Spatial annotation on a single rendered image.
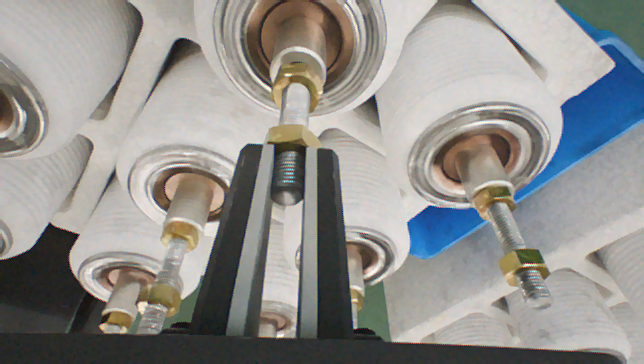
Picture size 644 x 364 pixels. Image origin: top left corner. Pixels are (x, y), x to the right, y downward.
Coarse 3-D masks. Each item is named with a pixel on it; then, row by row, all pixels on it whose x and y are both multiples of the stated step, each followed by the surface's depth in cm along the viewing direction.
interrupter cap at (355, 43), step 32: (224, 0) 16; (256, 0) 16; (288, 0) 16; (320, 0) 16; (352, 0) 16; (224, 32) 17; (256, 32) 17; (352, 32) 17; (384, 32) 17; (224, 64) 18; (256, 64) 18; (352, 64) 18; (256, 96) 19; (352, 96) 19
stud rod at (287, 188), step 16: (288, 96) 13; (304, 96) 13; (288, 112) 13; (304, 112) 13; (288, 160) 11; (304, 160) 11; (272, 176) 11; (288, 176) 10; (304, 176) 11; (272, 192) 10; (288, 192) 10
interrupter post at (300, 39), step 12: (288, 24) 16; (300, 24) 16; (312, 24) 16; (276, 36) 17; (288, 36) 15; (300, 36) 15; (312, 36) 16; (324, 36) 17; (276, 48) 15; (288, 48) 15; (300, 48) 15; (312, 48) 15; (324, 48) 16; (276, 60) 15; (288, 60) 15; (300, 60) 15; (312, 60) 15; (324, 60) 15; (276, 72) 15; (324, 72) 15
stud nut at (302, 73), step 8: (288, 64) 14; (296, 64) 14; (304, 64) 14; (280, 72) 14; (288, 72) 14; (296, 72) 14; (304, 72) 14; (312, 72) 14; (280, 80) 14; (288, 80) 14; (296, 80) 14; (304, 80) 14; (312, 80) 14; (320, 80) 14; (272, 88) 14; (280, 88) 14; (312, 88) 14; (320, 88) 14; (272, 96) 14; (280, 96) 14; (312, 96) 14; (320, 96) 14; (280, 104) 14; (312, 104) 14; (312, 112) 15
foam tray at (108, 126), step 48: (144, 0) 23; (192, 0) 23; (432, 0) 23; (480, 0) 23; (528, 0) 23; (144, 48) 25; (528, 48) 25; (576, 48) 25; (144, 96) 27; (96, 144) 30; (96, 192) 34
